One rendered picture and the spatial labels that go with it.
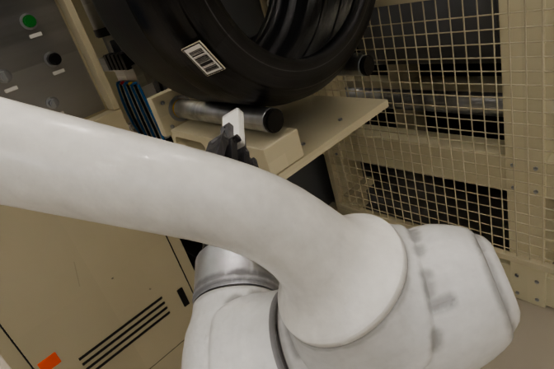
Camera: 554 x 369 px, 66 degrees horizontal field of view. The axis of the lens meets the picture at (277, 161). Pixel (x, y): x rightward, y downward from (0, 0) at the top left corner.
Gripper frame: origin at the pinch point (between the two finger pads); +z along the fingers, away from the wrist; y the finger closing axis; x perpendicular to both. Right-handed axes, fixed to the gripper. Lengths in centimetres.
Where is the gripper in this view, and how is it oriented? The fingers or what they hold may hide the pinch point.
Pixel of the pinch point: (232, 130)
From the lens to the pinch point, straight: 61.2
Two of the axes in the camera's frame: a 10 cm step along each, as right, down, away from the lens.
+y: 5.8, 5.2, 6.3
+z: -0.9, -7.3, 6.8
